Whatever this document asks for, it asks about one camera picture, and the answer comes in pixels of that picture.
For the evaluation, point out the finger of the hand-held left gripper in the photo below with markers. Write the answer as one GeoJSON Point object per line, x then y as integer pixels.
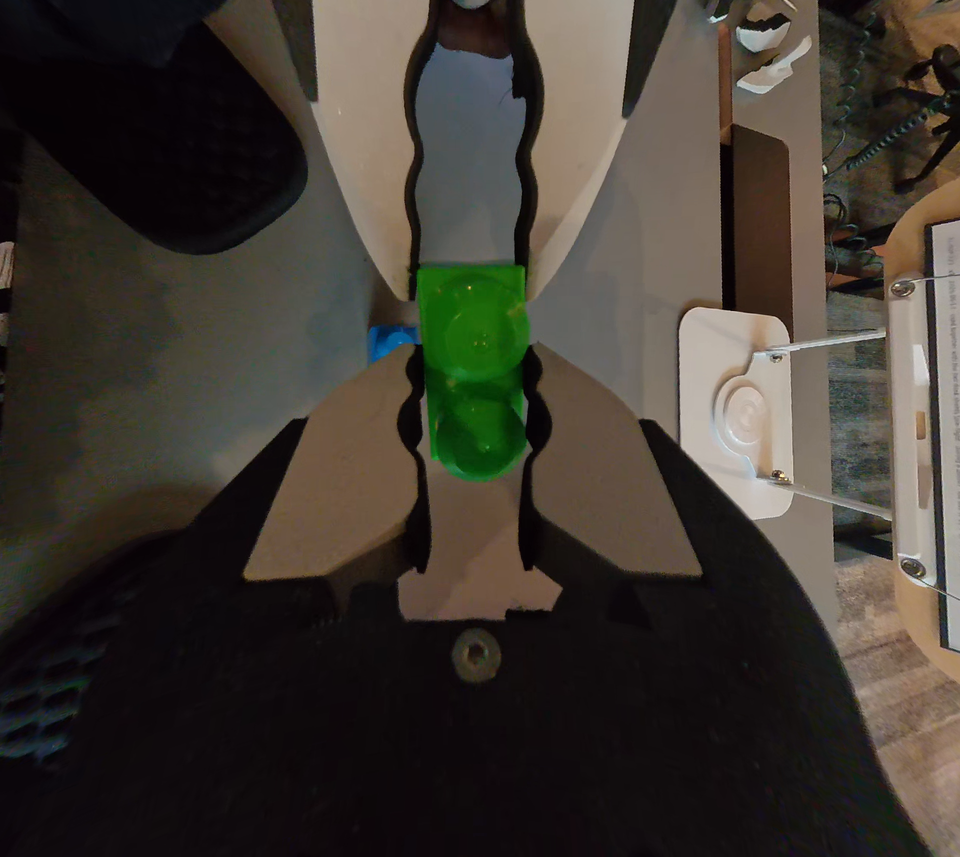
{"type": "Point", "coordinates": [360, 47]}
{"type": "Point", "coordinates": [593, 47]}

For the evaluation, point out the instruction poster on stand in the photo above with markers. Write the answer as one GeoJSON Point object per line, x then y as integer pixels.
{"type": "Point", "coordinates": [908, 242]}

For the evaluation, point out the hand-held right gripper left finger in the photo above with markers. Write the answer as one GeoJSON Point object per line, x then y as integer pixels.
{"type": "Point", "coordinates": [338, 497]}

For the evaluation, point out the black perforated rubber pad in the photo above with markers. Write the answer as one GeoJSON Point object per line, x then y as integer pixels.
{"type": "Point", "coordinates": [135, 152]}
{"type": "Point", "coordinates": [60, 662]}

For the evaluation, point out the blue mega block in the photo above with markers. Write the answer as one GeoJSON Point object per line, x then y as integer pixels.
{"type": "Point", "coordinates": [393, 344]}

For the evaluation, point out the printed instruction sheet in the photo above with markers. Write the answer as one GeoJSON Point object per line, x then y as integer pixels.
{"type": "Point", "coordinates": [945, 422]}

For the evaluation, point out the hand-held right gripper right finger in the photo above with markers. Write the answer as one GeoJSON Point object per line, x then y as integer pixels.
{"type": "Point", "coordinates": [608, 497]}

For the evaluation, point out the green mega block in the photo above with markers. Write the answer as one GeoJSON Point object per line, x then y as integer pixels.
{"type": "Point", "coordinates": [477, 347]}

